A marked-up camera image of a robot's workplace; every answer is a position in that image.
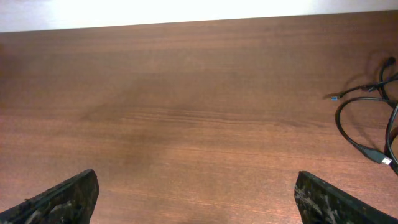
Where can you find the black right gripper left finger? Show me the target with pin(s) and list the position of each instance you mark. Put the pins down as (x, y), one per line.
(71, 201)

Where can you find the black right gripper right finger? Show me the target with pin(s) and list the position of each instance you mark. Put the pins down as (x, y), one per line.
(320, 202)

